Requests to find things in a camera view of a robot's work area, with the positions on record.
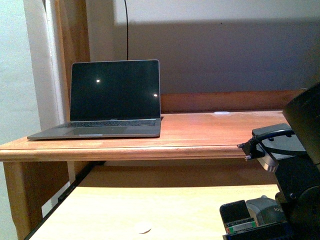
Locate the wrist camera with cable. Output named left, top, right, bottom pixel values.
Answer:
left=237, top=123, right=307, bottom=172

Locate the wooden desk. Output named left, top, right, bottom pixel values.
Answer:
left=0, top=90, right=300, bottom=240

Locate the black wall cable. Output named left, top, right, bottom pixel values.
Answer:
left=123, top=0, right=130, bottom=61

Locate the dark grey computer mouse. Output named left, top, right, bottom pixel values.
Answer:
left=245, top=195, right=286, bottom=226

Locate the pull-out keyboard tray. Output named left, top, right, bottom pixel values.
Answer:
left=31, top=164, right=278, bottom=240

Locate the grey laptop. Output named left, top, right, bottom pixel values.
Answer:
left=27, top=59, right=161, bottom=141

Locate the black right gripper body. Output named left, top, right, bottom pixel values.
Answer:
left=219, top=200, right=294, bottom=240

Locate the white round desk sticker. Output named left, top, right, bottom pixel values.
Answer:
left=213, top=111, right=231, bottom=116

